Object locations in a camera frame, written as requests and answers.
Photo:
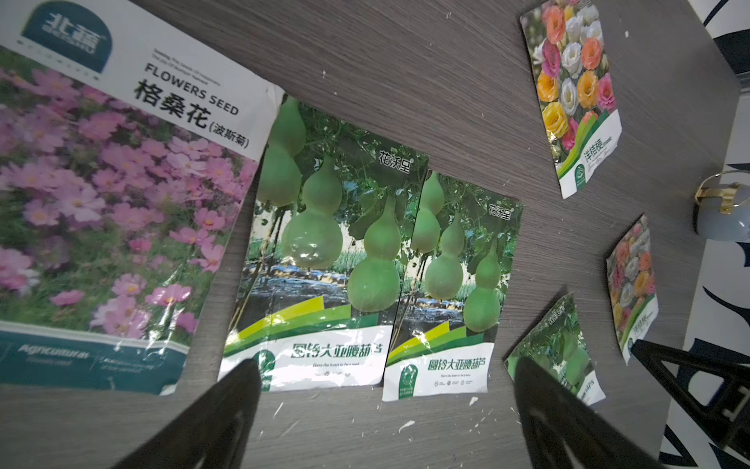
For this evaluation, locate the mixed colour flower seed packet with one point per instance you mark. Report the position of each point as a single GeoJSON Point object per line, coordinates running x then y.
{"type": "Point", "coordinates": [572, 77]}

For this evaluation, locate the orange flower seed packet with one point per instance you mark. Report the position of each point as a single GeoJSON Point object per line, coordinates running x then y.
{"type": "Point", "coordinates": [632, 289]}

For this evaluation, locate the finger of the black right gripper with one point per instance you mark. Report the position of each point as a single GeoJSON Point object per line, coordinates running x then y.
{"type": "Point", "coordinates": [709, 383]}

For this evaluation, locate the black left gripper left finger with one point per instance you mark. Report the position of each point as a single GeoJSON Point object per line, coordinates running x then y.
{"type": "Point", "coordinates": [212, 432]}

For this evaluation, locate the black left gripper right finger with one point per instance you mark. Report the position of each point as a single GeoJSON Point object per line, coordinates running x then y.
{"type": "Point", "coordinates": [558, 427]}

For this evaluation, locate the small white round clock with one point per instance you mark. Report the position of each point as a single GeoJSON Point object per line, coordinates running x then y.
{"type": "Point", "coordinates": [722, 209]}

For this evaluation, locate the pink flower seed packet white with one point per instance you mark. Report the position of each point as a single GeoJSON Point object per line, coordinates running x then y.
{"type": "Point", "coordinates": [127, 150]}

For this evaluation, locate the green melon seed packet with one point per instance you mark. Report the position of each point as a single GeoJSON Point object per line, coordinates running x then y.
{"type": "Point", "coordinates": [327, 252]}
{"type": "Point", "coordinates": [463, 248]}
{"type": "Point", "coordinates": [558, 346]}

